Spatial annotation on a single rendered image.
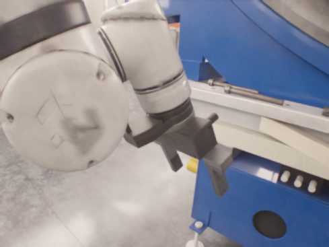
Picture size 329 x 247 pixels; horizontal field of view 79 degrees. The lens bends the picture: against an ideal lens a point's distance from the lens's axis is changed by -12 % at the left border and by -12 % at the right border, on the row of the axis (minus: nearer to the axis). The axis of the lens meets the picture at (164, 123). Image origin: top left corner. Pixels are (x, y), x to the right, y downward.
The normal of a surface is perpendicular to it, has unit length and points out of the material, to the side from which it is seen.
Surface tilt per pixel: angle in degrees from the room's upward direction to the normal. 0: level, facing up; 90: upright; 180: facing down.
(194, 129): 25
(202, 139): 83
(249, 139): 90
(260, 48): 90
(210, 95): 90
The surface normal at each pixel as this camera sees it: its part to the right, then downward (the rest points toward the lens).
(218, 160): -0.35, -0.81
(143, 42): 0.36, 0.32
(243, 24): -0.65, 0.24
